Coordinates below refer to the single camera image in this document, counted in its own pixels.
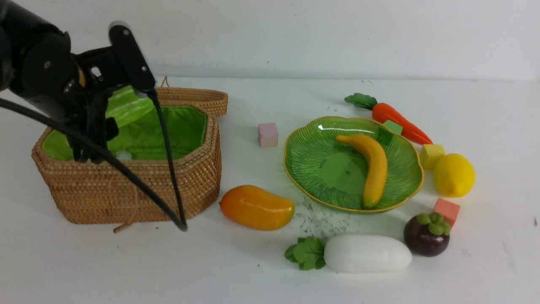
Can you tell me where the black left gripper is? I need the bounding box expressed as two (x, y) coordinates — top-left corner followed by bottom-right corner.
(63, 77), (119, 164)

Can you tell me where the green toy bitter gourd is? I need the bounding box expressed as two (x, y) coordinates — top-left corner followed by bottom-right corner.
(105, 86), (154, 128)

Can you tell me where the orange yellow toy mango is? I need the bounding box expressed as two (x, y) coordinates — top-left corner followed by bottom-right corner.
(219, 185), (295, 231)

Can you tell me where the white toy radish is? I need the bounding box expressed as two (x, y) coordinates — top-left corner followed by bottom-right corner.
(284, 233), (413, 274)

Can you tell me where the yellow toy banana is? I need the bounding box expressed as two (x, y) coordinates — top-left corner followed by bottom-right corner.
(335, 133), (388, 209)

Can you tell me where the orange toy carrot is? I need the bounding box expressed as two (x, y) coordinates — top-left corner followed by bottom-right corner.
(344, 93), (433, 144)

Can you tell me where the purple toy mangosteen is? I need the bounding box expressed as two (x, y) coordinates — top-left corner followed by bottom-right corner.
(403, 212), (451, 257)

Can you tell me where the yellow toy lemon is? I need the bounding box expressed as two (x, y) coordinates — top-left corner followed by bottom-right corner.
(433, 153), (476, 198)

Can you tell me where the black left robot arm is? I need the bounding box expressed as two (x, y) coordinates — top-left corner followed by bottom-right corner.
(1, 0), (119, 164)

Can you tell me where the pink foam cube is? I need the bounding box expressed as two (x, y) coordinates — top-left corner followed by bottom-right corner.
(258, 122), (278, 148)

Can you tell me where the green leaf-shaped glass plate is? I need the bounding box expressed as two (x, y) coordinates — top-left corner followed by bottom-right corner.
(283, 116), (424, 214)

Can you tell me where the green foam cube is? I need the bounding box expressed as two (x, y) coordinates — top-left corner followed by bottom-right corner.
(375, 120), (402, 146)

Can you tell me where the yellow foam cube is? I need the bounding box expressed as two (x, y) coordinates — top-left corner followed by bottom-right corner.
(420, 144), (446, 171)

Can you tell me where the orange foam cube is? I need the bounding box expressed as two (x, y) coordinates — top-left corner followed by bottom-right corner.
(432, 198), (461, 228)

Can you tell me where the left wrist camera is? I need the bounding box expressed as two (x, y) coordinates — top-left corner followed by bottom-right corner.
(76, 22), (157, 98)

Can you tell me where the black left camera cable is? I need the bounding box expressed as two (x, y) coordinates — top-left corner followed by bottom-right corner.
(0, 90), (188, 232)

